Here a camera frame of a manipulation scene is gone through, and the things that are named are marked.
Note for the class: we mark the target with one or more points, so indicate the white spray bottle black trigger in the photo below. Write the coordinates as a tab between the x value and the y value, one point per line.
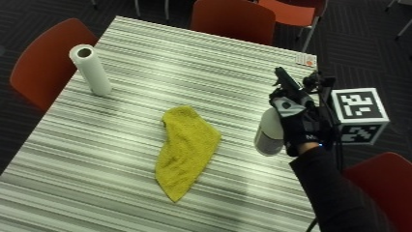
269	132

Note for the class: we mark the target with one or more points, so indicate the small orange white sticker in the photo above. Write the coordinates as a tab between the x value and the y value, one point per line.
306	60

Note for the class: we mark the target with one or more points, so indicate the white marker cube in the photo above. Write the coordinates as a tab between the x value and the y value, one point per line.
358	108

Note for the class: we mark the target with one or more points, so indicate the yellow cloth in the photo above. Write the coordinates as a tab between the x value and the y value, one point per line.
185	151

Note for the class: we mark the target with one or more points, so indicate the red chair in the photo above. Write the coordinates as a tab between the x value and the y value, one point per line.
296	11
233	21
46	64
384	187

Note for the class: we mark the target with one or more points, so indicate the grey metal chair legs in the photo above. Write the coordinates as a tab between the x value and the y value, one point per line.
402	27
137	6

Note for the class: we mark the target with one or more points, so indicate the white paper towel roll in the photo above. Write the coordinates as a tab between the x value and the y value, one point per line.
90	69

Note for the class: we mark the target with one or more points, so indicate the black glove-mounted camera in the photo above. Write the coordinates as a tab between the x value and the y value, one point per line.
317	82

